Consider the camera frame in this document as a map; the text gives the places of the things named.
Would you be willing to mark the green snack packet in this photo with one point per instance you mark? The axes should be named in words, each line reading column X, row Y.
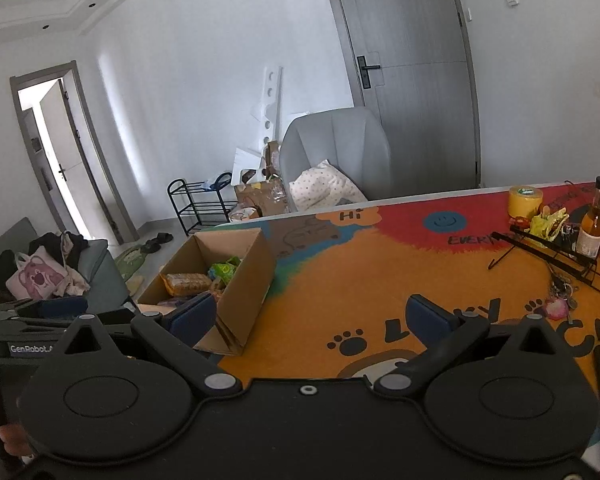
column 226, row 270

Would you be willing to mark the white dotted pillow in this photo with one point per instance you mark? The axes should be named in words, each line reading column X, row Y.
column 325, row 185

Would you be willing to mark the grey door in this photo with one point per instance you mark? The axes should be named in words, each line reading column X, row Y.
column 410, row 70

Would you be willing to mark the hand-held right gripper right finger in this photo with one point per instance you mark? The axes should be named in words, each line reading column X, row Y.
column 426, row 317

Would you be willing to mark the open grey doorway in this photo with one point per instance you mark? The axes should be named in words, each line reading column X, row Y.
column 65, row 160

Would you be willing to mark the black shoe rack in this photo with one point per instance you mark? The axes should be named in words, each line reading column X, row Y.
column 200, row 205

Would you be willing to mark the grey armchair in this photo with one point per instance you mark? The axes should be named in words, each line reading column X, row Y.
column 335, row 145

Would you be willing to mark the grey green sofa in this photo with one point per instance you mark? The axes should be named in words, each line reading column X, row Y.
column 102, row 270

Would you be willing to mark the white foam board with holes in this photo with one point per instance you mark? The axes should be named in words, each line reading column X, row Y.
column 270, row 110

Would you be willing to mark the glass bottle with amber liquid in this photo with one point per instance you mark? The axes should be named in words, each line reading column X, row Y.
column 592, row 230

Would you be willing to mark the green floor rug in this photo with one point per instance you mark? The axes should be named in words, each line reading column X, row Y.
column 130, row 262

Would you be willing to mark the pile of clothes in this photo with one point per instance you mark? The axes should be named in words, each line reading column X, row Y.
column 67, row 255

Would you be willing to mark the orange-brown bread packet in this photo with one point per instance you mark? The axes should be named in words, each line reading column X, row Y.
column 187, row 283

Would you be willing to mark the small white wall switch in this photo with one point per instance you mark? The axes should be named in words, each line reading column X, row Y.
column 469, row 15

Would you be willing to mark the black sandals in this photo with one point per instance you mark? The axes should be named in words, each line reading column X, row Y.
column 159, row 243

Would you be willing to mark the yellow green wrapper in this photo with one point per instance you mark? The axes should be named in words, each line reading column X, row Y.
column 547, row 224

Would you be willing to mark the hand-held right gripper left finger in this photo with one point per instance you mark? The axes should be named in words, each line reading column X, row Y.
column 195, row 319

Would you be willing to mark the person's left hand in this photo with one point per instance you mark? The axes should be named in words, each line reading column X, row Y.
column 12, row 440

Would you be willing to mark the yellow tape roll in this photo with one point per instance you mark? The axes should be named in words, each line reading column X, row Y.
column 526, row 203

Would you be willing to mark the pink printed tote bag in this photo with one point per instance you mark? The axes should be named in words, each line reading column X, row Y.
column 35, row 275

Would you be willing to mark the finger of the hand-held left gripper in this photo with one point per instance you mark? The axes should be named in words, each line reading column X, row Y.
column 2, row 312
column 65, row 306

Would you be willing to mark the blue item on rack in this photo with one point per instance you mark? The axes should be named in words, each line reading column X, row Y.
column 215, row 182

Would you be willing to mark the brown cardboard box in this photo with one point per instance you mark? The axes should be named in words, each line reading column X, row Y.
column 245, row 280

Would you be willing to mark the white orange bucket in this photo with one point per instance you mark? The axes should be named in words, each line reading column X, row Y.
column 244, row 215

